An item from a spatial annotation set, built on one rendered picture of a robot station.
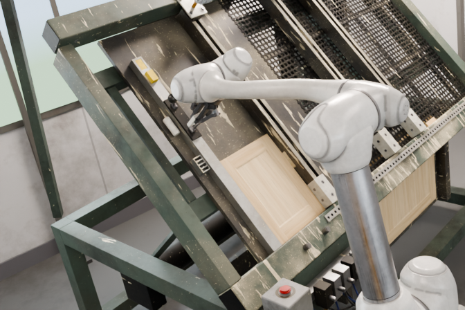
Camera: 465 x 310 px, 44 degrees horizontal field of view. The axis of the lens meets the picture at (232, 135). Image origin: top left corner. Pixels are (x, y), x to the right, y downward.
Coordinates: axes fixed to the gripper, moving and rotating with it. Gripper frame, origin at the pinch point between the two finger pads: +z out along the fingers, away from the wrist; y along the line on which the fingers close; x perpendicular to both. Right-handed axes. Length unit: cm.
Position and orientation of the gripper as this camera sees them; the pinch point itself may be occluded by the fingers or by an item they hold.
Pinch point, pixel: (194, 120)
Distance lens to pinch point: 217.4
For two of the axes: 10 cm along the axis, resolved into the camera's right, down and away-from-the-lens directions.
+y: 6.0, 7.9, -1.6
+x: 6.7, -3.8, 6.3
